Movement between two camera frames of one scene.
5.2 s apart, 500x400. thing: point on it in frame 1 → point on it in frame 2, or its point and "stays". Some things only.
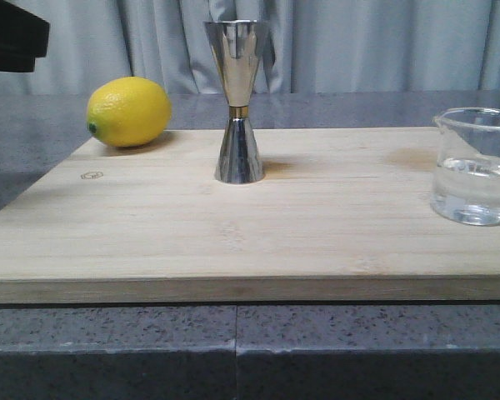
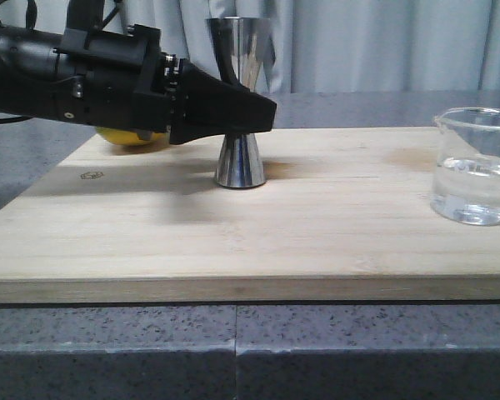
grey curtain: (312, 47) stays
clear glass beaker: (475, 179) stays
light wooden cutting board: (342, 215) stays
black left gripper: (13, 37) → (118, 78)
